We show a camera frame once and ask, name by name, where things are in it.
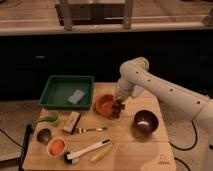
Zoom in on dark brown bowl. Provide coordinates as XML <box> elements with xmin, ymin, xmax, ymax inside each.
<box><xmin>134</xmin><ymin>110</ymin><xmax>159</xmax><ymax>135</ymax></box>

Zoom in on black bar at board edge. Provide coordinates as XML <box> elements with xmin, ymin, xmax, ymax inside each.
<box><xmin>18</xmin><ymin>124</ymin><xmax>33</xmax><ymax>171</ymax></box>

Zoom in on black cable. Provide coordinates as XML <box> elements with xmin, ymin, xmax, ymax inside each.
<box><xmin>169</xmin><ymin>120</ymin><xmax>199</xmax><ymax>152</ymax></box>

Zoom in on grey triangular cloth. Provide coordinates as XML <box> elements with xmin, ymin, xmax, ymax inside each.
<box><xmin>131</xmin><ymin>85</ymin><xmax>144</xmax><ymax>98</ymax></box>

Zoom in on white handled brush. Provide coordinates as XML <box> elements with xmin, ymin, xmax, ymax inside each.
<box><xmin>64</xmin><ymin>139</ymin><xmax>111</xmax><ymax>164</ymax></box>

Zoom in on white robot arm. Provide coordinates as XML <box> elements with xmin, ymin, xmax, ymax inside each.
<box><xmin>115</xmin><ymin>57</ymin><xmax>213</xmax><ymax>171</ymax></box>

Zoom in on red bowl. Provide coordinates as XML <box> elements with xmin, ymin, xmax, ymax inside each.
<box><xmin>95</xmin><ymin>94</ymin><xmax>114</xmax><ymax>117</ymax></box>

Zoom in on dark grape bunch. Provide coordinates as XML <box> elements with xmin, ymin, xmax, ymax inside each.
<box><xmin>112</xmin><ymin>99</ymin><xmax>125</xmax><ymax>118</ymax></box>

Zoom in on grey sponge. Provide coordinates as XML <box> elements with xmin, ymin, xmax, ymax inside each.
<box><xmin>68</xmin><ymin>89</ymin><xmax>85</xmax><ymax>104</ymax></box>

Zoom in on wooden block eraser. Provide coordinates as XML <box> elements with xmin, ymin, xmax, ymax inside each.
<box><xmin>63</xmin><ymin>111</ymin><xmax>81</xmax><ymax>133</ymax></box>

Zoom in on white bowl orange contents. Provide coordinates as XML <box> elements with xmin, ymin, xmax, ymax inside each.
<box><xmin>47</xmin><ymin>137</ymin><xmax>66</xmax><ymax>158</ymax></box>

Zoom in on metal fork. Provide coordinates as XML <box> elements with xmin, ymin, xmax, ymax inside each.
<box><xmin>74</xmin><ymin>127</ymin><xmax>107</xmax><ymax>134</ymax></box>

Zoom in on green plastic tray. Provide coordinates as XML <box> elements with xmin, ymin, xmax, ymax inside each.
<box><xmin>39</xmin><ymin>75</ymin><xmax>94</xmax><ymax>110</ymax></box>

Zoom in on yellow stick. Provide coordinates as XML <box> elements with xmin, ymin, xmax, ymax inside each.
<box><xmin>90</xmin><ymin>143</ymin><xmax>114</xmax><ymax>163</ymax></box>

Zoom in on wooden frame structure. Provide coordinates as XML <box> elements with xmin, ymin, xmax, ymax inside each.
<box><xmin>55</xmin><ymin>0</ymin><xmax>134</xmax><ymax>31</ymax></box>

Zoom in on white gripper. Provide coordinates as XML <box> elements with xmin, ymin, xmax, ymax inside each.
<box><xmin>115</xmin><ymin>79</ymin><xmax>134</xmax><ymax>102</ymax></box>

